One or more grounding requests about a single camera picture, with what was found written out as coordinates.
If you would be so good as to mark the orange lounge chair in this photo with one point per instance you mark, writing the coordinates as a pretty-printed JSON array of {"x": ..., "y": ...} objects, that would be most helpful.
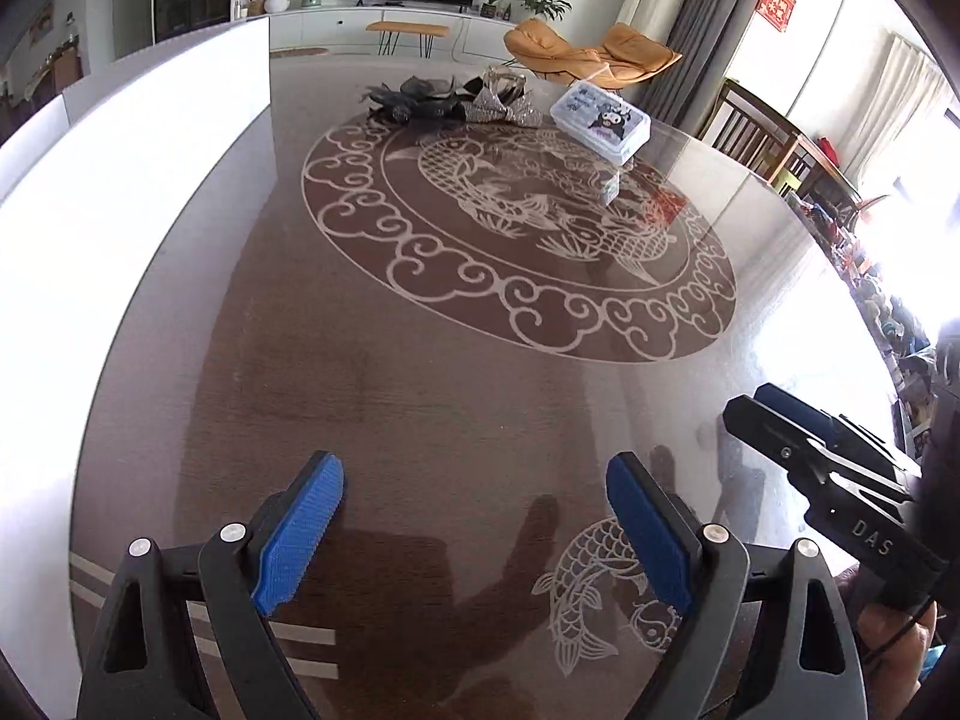
[{"x": 555, "y": 49}]

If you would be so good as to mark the person's right hand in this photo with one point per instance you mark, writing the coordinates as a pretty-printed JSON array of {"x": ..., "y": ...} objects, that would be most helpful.
[{"x": 900, "y": 652}]

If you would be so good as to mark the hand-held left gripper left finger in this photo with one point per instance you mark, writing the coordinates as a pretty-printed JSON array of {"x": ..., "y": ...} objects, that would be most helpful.
[{"x": 296, "y": 532}]

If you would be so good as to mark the red wall hanging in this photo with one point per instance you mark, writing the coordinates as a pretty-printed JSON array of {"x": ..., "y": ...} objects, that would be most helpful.
[{"x": 775, "y": 4}]

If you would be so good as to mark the wooden dining chair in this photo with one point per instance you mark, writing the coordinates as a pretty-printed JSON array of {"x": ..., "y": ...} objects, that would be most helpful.
[{"x": 66, "y": 69}]

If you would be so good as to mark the leafy potted plant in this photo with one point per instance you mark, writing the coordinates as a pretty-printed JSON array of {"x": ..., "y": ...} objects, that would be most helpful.
[{"x": 540, "y": 0}]

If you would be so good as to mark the silver sequin bow hair clip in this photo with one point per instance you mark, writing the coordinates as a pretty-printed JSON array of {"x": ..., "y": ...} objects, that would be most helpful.
[{"x": 495, "y": 109}]

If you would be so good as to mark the white television cabinet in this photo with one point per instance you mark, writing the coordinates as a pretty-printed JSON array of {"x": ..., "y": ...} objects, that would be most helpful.
[{"x": 330, "y": 26}]

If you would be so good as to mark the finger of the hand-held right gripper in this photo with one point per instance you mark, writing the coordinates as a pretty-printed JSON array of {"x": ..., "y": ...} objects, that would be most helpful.
[
  {"x": 825, "y": 480},
  {"x": 787, "y": 401}
]

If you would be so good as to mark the clear plastic box cartoon lid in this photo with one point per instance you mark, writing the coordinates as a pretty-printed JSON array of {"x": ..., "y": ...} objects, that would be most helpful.
[{"x": 600, "y": 120}]

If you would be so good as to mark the grey curtain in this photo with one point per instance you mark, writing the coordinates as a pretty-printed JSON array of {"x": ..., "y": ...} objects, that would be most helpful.
[{"x": 712, "y": 30}]

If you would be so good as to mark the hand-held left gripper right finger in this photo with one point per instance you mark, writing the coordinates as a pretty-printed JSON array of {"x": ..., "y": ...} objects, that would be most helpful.
[{"x": 649, "y": 532}]

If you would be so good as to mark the colourful clutter pile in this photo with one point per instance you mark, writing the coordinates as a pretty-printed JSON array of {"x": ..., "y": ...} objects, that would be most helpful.
[{"x": 877, "y": 300}]

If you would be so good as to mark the white cardboard box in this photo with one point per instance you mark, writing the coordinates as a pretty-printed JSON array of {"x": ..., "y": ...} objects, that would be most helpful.
[{"x": 112, "y": 240}]

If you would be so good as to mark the dark wooden chair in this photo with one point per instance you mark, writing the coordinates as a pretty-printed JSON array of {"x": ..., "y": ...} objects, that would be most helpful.
[{"x": 750, "y": 127}]

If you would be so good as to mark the black mesh hair bow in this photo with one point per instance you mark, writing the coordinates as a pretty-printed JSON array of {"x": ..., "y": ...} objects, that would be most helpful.
[{"x": 409, "y": 94}]

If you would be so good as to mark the white round vase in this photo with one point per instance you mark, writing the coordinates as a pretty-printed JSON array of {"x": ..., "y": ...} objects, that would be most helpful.
[{"x": 277, "y": 3}]

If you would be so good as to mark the orange bench with metal legs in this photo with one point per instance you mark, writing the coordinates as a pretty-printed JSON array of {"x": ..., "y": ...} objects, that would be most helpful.
[{"x": 405, "y": 28}]

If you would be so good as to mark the white sheer curtain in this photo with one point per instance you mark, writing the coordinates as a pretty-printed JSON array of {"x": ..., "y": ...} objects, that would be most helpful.
[{"x": 900, "y": 105}]

